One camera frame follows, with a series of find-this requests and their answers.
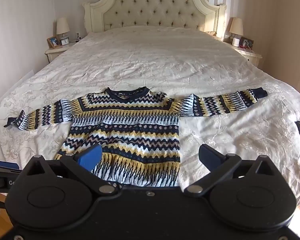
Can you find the cream embroidered bedspread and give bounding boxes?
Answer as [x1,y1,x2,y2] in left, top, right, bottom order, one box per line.
[0,26,300,207]

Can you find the cream nightstand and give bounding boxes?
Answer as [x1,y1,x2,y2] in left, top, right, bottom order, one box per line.
[230,42,263,68]
[44,41,77,63]

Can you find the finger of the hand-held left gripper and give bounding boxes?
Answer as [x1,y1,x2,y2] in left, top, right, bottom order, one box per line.
[0,159,22,178]

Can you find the white cables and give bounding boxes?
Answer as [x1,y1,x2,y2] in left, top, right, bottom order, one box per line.
[239,45,257,56]

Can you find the navy yellow white patterned sweater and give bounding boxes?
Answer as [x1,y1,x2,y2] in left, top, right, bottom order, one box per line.
[4,86,268,188]

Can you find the wooden photo frame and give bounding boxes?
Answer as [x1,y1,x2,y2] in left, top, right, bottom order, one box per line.
[47,36,62,49]

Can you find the cream tufted headboard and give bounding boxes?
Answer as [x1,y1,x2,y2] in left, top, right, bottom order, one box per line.
[82,0,227,40]

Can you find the table lamp with cream shade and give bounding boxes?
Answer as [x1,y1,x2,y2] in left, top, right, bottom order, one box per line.
[56,17,70,40]
[229,17,244,43]

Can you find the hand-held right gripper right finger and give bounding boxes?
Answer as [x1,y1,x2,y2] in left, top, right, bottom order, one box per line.
[184,144,281,197]

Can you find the dark photo frame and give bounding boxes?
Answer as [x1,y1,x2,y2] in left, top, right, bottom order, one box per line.
[239,37,254,49]

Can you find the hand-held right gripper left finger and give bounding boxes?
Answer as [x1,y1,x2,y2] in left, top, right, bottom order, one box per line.
[22,144,117,196]

